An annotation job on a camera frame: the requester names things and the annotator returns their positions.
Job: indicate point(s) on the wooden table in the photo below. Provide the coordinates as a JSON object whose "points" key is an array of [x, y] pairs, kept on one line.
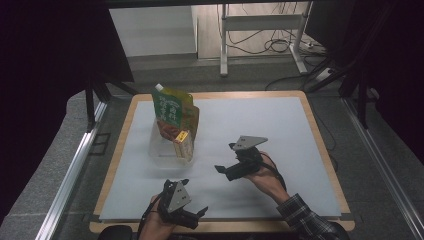
{"points": [[233, 227]]}

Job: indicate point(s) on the clear plastic container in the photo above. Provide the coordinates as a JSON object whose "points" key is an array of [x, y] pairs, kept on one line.
{"points": [[163, 150]]}

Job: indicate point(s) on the aluminium rail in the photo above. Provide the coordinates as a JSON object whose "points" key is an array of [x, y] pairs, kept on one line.
{"points": [[71, 176], [383, 166]]}

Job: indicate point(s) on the black metal stand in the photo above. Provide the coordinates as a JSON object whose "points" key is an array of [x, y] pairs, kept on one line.
{"points": [[361, 100], [90, 103]]}

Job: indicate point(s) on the red and green sauce packet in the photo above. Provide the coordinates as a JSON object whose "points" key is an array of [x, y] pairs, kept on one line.
{"points": [[168, 110]]}

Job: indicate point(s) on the white cabinet panel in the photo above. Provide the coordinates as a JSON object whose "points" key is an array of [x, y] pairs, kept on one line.
{"points": [[153, 30]]}

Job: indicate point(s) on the yellow green spout pouch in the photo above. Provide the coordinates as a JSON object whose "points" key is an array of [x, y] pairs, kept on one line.
{"points": [[190, 115]]}

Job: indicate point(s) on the person's right hand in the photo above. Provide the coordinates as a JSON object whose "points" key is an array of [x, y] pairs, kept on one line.
{"points": [[268, 181]]}

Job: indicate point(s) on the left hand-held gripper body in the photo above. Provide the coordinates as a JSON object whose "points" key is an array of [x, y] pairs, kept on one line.
{"points": [[178, 196]]}

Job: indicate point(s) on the white table mat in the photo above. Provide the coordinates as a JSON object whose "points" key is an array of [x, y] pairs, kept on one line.
{"points": [[266, 116]]}

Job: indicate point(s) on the white power strip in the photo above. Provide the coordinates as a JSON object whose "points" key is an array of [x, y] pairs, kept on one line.
{"points": [[322, 75]]}

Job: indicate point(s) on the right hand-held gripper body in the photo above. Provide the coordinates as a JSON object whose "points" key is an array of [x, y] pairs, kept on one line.
{"points": [[248, 158]]}

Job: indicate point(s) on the person's left hand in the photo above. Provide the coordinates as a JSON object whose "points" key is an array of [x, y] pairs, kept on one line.
{"points": [[156, 223]]}

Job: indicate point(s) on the white metal desk frame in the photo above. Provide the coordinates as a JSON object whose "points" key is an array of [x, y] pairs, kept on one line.
{"points": [[260, 22]]}

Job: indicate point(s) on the person's leg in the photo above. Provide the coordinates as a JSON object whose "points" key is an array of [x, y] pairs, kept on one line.
{"points": [[116, 233]]}

